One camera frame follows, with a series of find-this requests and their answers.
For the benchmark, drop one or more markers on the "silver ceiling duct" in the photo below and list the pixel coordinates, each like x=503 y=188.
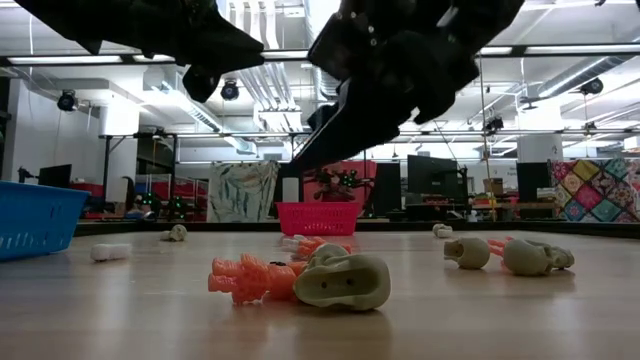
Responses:
x=575 y=75
x=322 y=92

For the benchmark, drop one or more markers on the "black background robot arm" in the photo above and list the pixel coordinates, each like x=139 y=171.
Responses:
x=145 y=200
x=176 y=206
x=355 y=184
x=325 y=189

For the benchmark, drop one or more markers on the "black linear ceiling light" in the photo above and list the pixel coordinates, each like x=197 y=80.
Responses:
x=519 y=50

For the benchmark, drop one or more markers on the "black aluminium table frame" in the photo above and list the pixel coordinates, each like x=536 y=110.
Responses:
x=225 y=227

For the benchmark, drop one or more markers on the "leaf-print cloth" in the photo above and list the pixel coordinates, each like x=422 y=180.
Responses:
x=242 y=192

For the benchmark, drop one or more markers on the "red plastic basket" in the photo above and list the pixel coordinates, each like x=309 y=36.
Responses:
x=320 y=217

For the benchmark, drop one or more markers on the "blue plastic basket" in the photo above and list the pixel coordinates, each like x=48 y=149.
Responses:
x=40 y=220

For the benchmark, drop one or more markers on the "black monitor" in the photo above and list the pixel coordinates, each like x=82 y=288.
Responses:
x=55 y=176
x=432 y=175
x=531 y=180

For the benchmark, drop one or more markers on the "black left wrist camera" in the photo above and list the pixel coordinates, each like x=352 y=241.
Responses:
x=201 y=84

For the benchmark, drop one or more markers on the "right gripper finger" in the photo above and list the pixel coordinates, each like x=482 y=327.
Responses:
x=360 y=125
x=321 y=117

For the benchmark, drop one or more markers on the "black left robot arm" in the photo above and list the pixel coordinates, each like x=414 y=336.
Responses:
x=90 y=20

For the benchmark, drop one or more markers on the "black background rig frame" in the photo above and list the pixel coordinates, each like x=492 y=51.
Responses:
x=106 y=170

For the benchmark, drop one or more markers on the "colourful patchwork quilt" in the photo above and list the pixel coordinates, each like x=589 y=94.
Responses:
x=595 y=190

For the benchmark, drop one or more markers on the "brown cardboard box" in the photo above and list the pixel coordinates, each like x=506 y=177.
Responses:
x=494 y=186

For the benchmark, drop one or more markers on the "pale green plastic skull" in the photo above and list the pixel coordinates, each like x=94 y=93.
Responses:
x=437 y=226
x=470 y=253
x=532 y=258
x=345 y=285
x=176 y=232

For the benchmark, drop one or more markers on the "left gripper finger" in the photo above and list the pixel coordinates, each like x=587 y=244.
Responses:
x=235 y=47

